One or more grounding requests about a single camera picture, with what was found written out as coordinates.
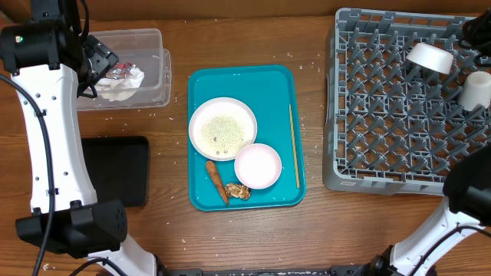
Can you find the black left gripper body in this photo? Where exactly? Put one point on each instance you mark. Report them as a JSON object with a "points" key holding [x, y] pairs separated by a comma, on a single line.
{"points": [[100, 59]]}

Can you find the red snack wrapper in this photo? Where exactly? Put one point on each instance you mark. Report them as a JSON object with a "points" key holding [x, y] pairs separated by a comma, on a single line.
{"points": [[119, 71]]}

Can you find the white napkin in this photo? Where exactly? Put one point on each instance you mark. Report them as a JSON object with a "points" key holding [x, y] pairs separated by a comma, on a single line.
{"points": [[122, 89]]}

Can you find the large white plate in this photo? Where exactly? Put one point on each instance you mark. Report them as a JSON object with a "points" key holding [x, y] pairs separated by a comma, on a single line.
{"points": [[221, 127]]}

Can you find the orange carrot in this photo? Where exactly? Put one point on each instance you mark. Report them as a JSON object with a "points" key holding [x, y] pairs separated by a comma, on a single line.
{"points": [[213, 172]]}

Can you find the small pink plate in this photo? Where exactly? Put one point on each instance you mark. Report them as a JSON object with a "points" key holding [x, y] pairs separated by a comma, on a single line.
{"points": [[258, 166]]}

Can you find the brown food scrap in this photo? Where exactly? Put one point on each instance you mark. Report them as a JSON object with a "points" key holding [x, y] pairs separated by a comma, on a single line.
{"points": [[239, 191]]}

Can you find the wooden chopstick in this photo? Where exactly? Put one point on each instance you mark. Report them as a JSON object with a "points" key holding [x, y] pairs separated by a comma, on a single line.
{"points": [[297, 178]]}

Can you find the pale green bowl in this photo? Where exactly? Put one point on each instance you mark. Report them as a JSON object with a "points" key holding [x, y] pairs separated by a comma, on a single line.
{"points": [[431, 57]]}

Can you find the white cup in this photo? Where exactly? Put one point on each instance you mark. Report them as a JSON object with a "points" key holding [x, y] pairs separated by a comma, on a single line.
{"points": [[476, 91]]}

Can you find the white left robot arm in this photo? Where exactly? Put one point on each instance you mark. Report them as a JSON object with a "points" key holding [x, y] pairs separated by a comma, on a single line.
{"points": [[51, 60]]}

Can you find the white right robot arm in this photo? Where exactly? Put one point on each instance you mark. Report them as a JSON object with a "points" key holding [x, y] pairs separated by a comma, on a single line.
{"points": [[464, 211]]}

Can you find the clear plastic bin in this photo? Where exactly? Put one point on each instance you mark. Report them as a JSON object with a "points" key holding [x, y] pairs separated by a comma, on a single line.
{"points": [[144, 48]]}

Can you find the black tray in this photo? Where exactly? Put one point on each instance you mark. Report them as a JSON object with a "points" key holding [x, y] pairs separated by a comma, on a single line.
{"points": [[119, 168]]}

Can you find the teal plastic tray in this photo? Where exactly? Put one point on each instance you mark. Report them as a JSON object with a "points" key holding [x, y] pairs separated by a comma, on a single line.
{"points": [[267, 90]]}

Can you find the grey dish rack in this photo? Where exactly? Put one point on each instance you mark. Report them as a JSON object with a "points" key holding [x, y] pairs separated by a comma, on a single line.
{"points": [[393, 126]]}

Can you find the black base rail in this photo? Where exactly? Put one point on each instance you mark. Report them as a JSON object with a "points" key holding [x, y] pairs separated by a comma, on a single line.
{"points": [[335, 270]]}

